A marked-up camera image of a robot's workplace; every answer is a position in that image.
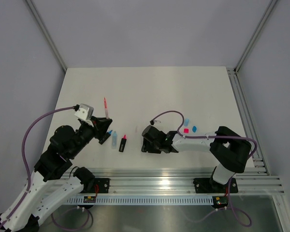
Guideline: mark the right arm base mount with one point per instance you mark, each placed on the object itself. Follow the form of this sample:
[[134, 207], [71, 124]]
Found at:
[[208, 186]]

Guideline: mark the light blue cap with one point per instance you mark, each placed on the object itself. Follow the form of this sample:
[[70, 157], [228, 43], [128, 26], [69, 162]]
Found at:
[[186, 122]]

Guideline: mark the aluminium frame post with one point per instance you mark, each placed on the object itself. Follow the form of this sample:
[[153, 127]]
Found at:
[[45, 32], [256, 34]]

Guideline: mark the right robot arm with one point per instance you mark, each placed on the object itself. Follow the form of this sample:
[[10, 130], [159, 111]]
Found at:
[[230, 149]]

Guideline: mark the black pink highlighter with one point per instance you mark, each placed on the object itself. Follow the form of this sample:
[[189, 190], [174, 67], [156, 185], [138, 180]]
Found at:
[[122, 143]]

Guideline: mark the light blue highlighter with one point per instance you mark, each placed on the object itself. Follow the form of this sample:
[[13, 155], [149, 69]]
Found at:
[[114, 140]]

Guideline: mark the aluminium side rail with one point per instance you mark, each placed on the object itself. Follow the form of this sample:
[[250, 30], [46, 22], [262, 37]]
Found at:
[[246, 117]]

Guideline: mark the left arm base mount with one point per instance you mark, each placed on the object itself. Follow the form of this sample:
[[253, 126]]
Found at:
[[100, 187]]

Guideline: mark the black blue highlighter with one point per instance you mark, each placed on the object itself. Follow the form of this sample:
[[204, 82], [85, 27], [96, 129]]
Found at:
[[105, 137]]

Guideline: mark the thin red pen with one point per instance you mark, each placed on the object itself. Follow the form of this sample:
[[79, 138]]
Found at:
[[106, 108]]

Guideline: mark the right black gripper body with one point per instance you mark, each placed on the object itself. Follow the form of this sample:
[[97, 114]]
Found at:
[[156, 143]]

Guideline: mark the aluminium frame post right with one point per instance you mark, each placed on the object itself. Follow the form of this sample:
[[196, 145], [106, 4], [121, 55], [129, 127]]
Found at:
[[256, 34]]

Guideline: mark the aluminium frame post left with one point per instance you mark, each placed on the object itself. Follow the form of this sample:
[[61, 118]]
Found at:
[[45, 32]]

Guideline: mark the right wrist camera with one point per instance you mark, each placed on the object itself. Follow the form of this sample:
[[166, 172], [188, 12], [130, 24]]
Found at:
[[152, 122]]

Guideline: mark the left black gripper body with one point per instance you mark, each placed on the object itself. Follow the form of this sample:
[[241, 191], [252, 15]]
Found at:
[[87, 132]]

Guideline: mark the white slotted cable duct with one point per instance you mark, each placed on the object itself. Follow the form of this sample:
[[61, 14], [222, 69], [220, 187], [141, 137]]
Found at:
[[140, 200]]

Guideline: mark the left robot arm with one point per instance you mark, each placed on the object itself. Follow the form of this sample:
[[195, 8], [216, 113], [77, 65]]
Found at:
[[32, 207]]

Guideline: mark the aluminium mounting rail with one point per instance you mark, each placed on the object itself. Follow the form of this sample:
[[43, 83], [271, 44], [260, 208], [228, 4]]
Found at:
[[254, 181]]

